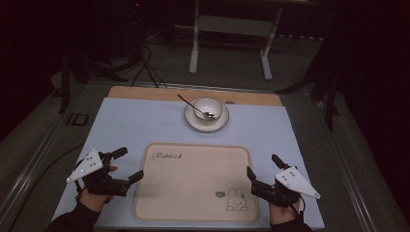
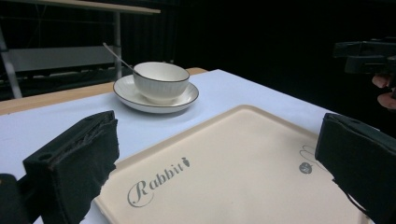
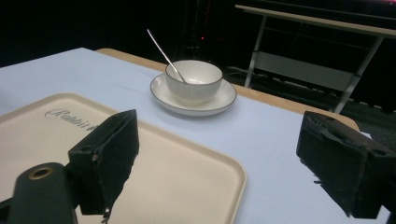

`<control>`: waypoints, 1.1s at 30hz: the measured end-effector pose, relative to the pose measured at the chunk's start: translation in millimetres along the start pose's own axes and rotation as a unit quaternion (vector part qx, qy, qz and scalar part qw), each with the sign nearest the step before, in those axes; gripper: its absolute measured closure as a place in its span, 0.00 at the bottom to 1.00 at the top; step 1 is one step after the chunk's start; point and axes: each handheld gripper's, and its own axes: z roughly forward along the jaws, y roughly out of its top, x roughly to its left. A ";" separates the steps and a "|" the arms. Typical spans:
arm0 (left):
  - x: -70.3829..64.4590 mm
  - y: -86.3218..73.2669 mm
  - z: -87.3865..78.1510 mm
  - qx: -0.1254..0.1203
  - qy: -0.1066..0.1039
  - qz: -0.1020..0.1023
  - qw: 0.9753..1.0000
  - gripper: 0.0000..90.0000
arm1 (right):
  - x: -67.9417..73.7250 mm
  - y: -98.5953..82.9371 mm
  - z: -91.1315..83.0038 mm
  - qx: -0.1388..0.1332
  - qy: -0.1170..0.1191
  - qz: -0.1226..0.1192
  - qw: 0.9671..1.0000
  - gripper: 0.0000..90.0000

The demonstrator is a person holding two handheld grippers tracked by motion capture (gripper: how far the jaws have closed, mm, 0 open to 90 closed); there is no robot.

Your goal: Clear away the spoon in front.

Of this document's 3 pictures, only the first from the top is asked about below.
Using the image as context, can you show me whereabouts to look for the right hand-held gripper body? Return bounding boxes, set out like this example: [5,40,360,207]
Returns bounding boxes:
[250,165,321,208]

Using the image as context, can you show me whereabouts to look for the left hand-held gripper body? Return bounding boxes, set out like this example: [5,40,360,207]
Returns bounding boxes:
[66,148,132,197]

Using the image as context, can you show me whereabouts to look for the person's right hand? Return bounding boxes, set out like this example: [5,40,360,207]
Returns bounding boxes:
[269,194,306,225]

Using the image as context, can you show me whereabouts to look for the person's left hand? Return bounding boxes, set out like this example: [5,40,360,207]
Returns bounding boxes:
[78,164,119,214]

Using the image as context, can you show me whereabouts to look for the light blue table mat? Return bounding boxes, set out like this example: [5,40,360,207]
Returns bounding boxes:
[52,97,326,230]

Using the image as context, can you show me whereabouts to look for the floor socket box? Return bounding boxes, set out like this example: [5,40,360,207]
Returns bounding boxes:
[66,112,90,128]

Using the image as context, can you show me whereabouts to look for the beige tray with rabbit print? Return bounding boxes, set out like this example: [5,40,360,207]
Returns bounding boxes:
[132,142,260,223]

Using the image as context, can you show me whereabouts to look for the white saucer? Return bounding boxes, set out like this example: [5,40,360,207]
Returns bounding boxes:
[183,98,230,133]

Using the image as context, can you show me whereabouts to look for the white cup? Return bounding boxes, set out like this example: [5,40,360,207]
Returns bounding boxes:
[192,96,224,123]

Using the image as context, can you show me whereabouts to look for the black metal stand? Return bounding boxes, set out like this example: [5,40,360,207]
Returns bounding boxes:
[58,52,73,114]
[275,42,341,131]

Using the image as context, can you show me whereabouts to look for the metal spoon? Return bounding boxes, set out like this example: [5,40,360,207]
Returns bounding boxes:
[177,93,217,120]

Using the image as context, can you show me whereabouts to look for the black equipment tower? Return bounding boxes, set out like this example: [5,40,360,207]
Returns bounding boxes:
[127,0,146,62]

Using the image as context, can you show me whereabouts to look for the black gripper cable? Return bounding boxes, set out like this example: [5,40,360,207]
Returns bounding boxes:
[288,196,307,225]

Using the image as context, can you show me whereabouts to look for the black floor cable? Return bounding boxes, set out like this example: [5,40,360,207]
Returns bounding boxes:
[9,141,85,226]

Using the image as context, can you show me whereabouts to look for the metal floor rail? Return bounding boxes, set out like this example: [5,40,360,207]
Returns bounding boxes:
[0,110,71,223]
[313,100,376,232]

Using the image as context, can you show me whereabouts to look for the black floor cables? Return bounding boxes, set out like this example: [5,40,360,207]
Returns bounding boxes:
[96,43,168,89]

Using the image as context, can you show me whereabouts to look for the white metal stand frame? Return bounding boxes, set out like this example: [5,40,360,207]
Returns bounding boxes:
[189,0,284,81]

